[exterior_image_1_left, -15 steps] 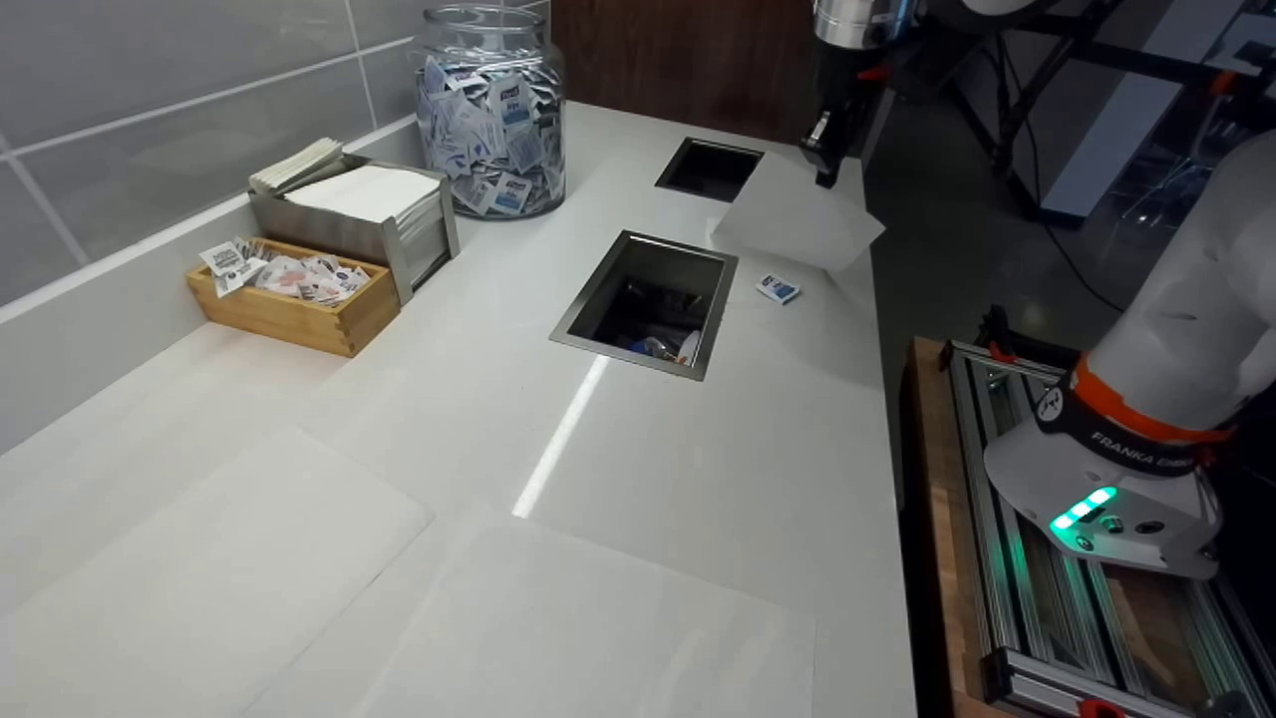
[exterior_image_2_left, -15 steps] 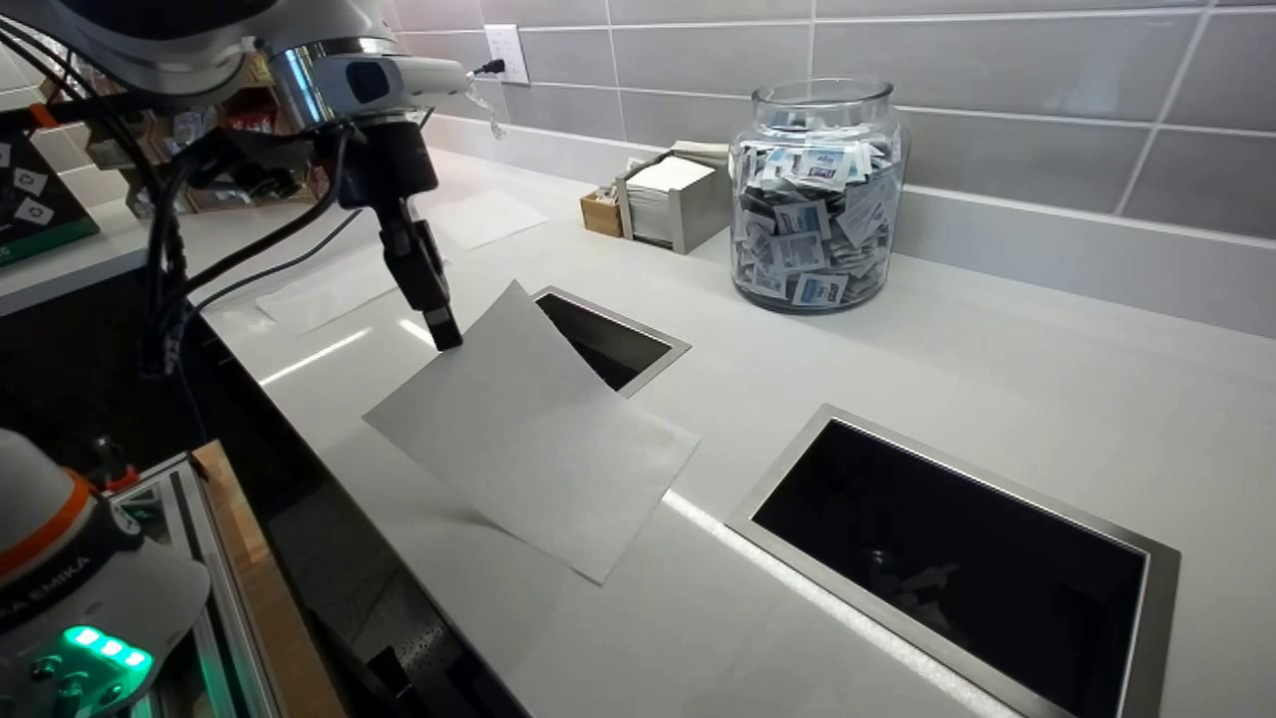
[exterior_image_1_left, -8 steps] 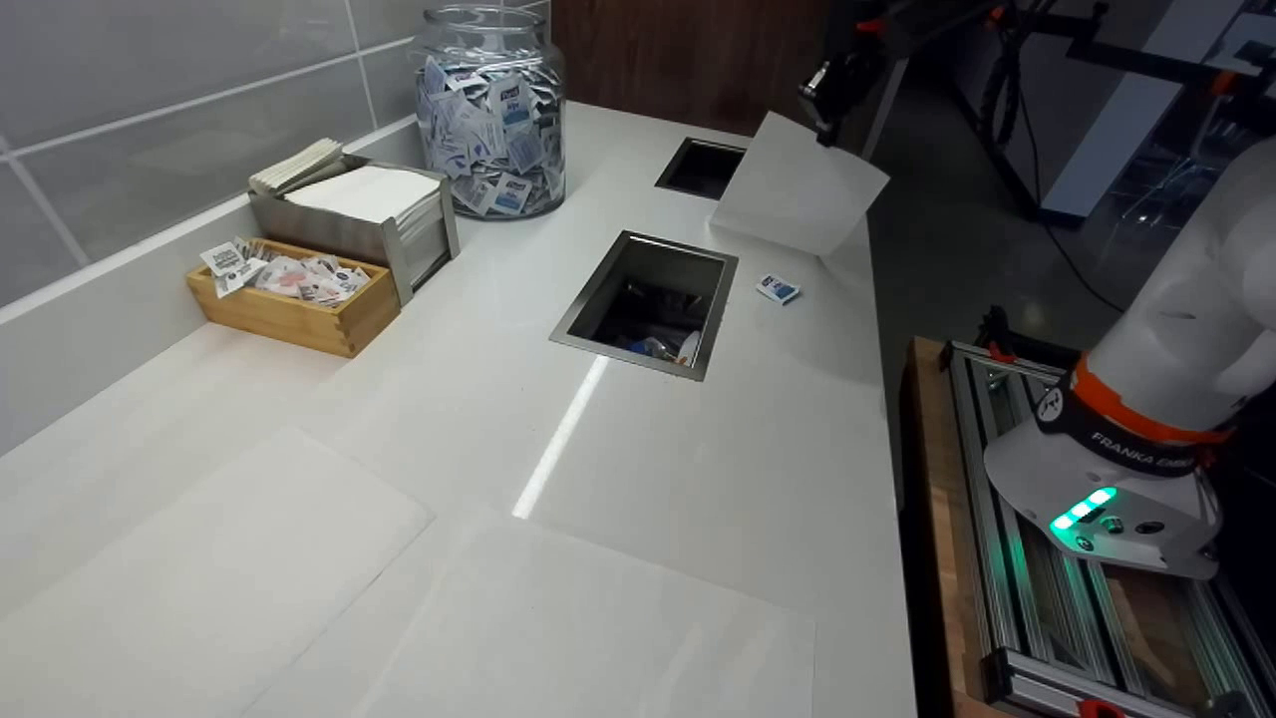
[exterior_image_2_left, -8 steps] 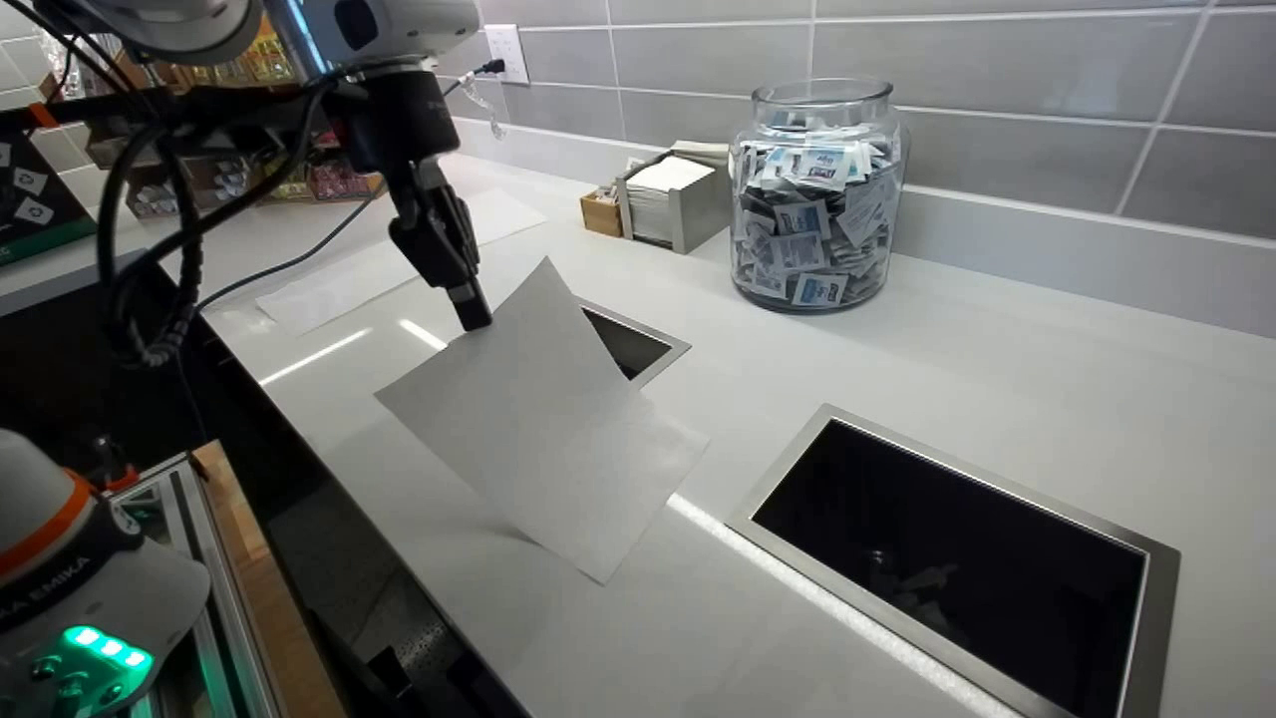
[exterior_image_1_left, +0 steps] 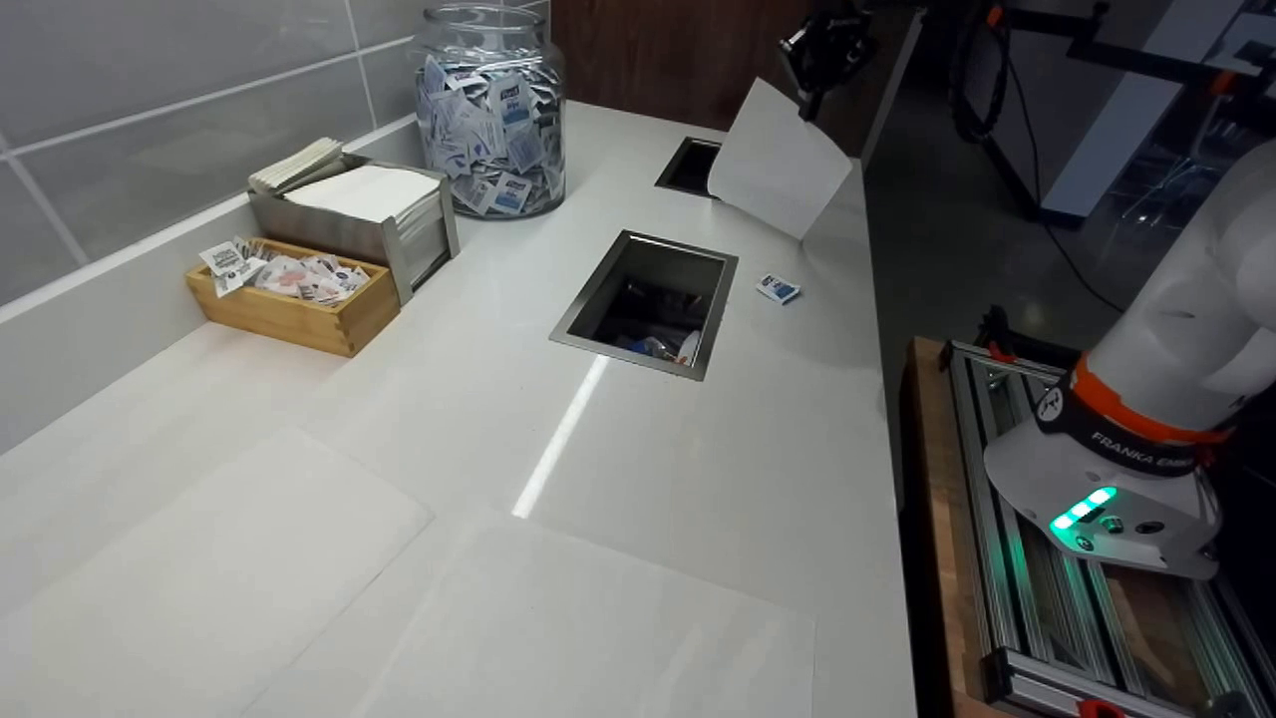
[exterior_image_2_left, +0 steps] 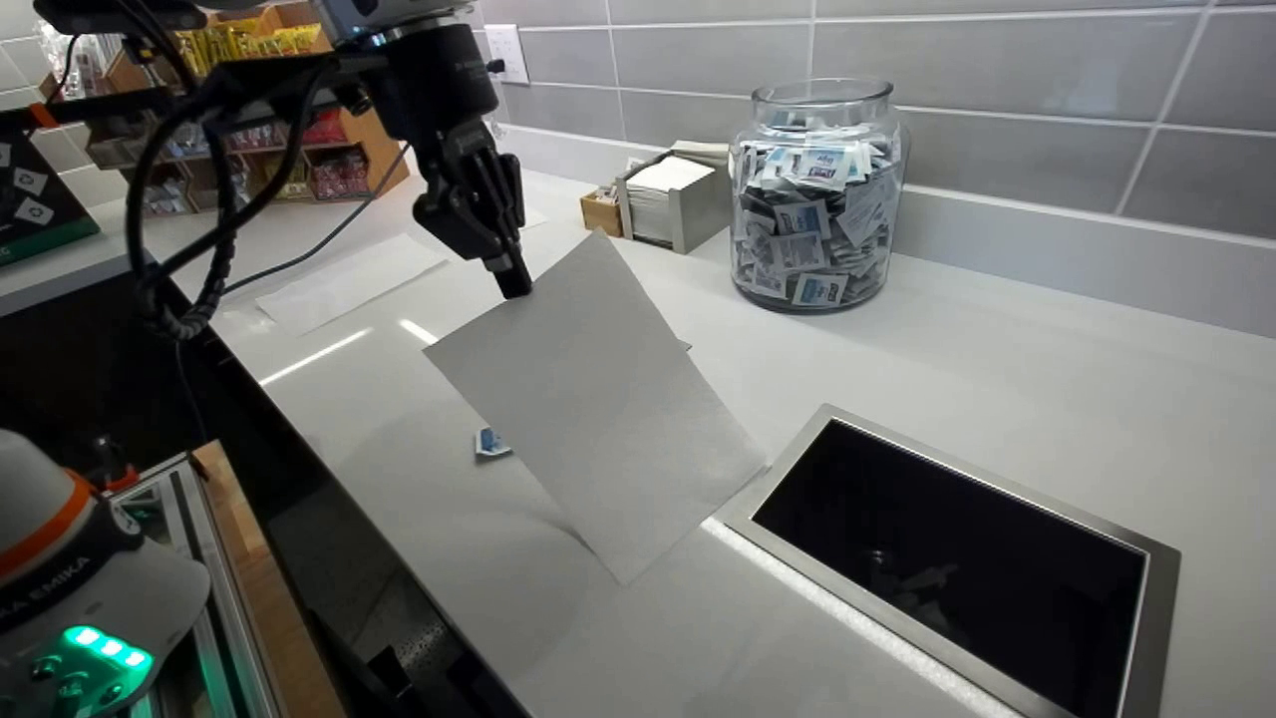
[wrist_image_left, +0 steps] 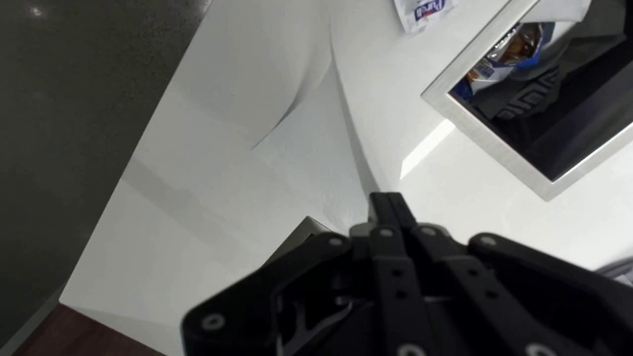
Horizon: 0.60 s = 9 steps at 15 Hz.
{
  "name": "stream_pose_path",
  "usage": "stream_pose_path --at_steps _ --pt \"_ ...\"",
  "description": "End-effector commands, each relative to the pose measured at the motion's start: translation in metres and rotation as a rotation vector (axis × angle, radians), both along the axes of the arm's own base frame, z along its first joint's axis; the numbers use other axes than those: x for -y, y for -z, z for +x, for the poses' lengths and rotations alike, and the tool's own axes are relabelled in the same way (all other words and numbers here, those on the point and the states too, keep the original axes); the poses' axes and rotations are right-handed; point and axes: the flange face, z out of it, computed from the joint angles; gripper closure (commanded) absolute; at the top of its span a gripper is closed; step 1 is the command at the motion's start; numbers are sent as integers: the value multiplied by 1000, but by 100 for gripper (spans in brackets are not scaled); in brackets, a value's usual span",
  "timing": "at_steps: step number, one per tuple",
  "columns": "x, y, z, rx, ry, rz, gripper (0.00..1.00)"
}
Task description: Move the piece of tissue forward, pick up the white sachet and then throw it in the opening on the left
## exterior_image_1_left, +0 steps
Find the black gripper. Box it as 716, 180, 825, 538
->
778, 3, 878, 124

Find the white tissue piece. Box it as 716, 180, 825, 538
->
706, 75, 862, 247

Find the white sachet with blue print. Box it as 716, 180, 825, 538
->
756, 269, 809, 309

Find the steel-framed empty bin opening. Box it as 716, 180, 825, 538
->
655, 131, 732, 198

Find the steel-framed bin opening with trash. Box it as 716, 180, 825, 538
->
548, 227, 744, 385

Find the wooden sachet box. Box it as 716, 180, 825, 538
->
183, 229, 406, 364

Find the dark wooden cabinet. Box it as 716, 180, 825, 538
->
548, 0, 927, 159

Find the crumpled white paper trash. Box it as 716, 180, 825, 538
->
668, 328, 710, 376

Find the glass jar of sachets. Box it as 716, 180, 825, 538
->
411, 0, 572, 224

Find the black stand with orange joints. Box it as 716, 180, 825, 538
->
982, 0, 1276, 100

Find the white board panel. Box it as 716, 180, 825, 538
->
1043, 0, 1276, 224

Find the steel napkin dispenser box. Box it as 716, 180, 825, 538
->
248, 159, 463, 304

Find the wooden base board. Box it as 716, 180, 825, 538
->
904, 329, 1004, 718

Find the beige napkin bundle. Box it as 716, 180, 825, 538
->
245, 131, 370, 198

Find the black floor cable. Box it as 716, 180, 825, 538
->
950, 11, 1071, 227

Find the aluminium rail frame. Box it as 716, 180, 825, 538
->
947, 333, 1276, 718

